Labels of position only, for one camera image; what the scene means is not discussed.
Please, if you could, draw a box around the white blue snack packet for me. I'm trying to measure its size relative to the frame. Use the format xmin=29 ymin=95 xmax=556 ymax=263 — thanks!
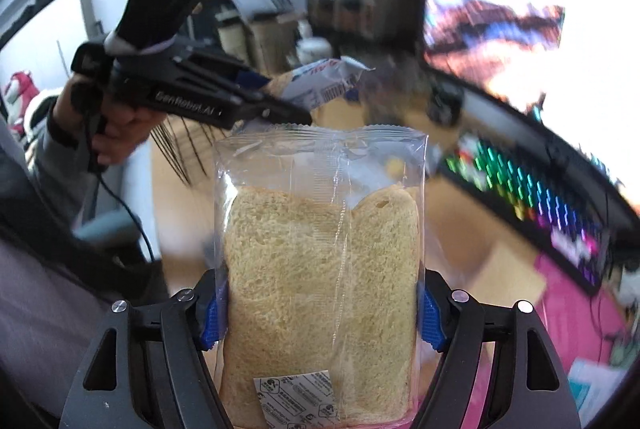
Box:
xmin=262 ymin=56 xmax=371 ymax=112

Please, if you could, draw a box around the bagged sliced bread loaf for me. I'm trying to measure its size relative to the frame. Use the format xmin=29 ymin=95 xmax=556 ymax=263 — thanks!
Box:
xmin=215 ymin=126 xmax=427 ymax=428

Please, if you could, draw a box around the grey sleeve left forearm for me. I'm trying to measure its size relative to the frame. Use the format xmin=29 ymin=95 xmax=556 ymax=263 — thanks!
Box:
xmin=1 ymin=108 xmax=91 ymax=227

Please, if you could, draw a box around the person's left hand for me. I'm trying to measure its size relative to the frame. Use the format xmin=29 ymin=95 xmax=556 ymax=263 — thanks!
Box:
xmin=53 ymin=74 xmax=166 ymax=166

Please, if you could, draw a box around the pink desk mat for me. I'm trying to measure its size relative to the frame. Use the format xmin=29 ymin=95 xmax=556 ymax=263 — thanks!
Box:
xmin=466 ymin=245 xmax=629 ymax=427

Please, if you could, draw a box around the dark glass-front cabinet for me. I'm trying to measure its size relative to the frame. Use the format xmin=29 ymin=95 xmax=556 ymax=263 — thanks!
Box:
xmin=306 ymin=0 xmax=424 ymax=51

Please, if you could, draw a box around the RGB backlit keyboard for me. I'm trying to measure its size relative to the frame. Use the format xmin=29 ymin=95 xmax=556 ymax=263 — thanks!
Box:
xmin=438 ymin=132 xmax=608 ymax=297

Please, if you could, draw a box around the curved computer monitor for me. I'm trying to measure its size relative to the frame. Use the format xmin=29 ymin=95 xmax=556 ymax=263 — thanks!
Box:
xmin=424 ymin=0 xmax=639 ymax=205

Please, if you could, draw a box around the black wire basket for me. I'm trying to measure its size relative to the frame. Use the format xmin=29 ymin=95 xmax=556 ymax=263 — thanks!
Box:
xmin=151 ymin=115 xmax=228 ymax=188

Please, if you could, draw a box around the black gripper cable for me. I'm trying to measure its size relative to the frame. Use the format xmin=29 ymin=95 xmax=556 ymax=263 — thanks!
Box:
xmin=84 ymin=108 xmax=158 ymax=265

